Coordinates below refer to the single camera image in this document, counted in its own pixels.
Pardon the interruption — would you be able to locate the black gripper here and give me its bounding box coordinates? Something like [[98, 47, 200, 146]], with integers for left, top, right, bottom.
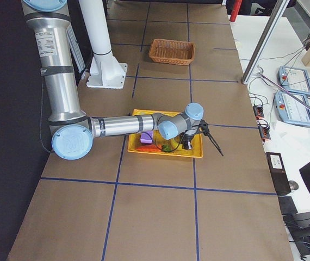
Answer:
[[181, 130, 196, 150]]

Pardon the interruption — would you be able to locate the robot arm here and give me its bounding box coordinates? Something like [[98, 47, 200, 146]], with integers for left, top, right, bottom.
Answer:
[[22, 1, 204, 160]]

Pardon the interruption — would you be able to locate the yellow plastic basket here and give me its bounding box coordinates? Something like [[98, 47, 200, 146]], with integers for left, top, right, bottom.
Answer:
[[128, 103, 204, 158]]

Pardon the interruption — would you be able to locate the brown wicker basket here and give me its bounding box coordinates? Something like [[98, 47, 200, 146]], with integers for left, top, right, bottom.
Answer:
[[148, 39, 195, 66]]

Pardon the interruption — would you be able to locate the toy carrot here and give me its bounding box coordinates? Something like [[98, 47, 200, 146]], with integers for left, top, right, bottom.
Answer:
[[136, 144, 172, 153]]

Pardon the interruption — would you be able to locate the purple foam block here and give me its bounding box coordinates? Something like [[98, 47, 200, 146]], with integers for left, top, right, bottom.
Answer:
[[140, 130, 153, 145]]

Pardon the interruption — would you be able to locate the orange power strip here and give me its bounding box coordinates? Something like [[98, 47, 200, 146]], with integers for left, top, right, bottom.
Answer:
[[253, 104, 271, 143]]

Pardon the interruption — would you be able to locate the black box with label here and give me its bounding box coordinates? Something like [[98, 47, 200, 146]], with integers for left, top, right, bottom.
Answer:
[[265, 152, 291, 196]]

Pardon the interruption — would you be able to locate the near teach pendant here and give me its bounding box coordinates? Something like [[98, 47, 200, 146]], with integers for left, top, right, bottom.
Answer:
[[274, 90, 310, 127]]

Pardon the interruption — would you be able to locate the teach pendant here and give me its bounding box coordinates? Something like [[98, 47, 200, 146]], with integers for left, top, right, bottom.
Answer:
[[278, 66, 310, 96], [274, 90, 310, 127]]

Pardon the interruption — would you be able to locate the far teach pendant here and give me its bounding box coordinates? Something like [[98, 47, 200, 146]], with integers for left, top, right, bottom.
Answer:
[[278, 66, 310, 96]]

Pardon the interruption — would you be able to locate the red object at edge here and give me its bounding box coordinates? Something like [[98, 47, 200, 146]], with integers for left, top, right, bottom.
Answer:
[[230, 0, 242, 22]]

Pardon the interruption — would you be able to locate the aluminium frame post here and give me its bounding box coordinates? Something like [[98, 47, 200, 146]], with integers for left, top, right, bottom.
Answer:
[[241, 0, 290, 85]]

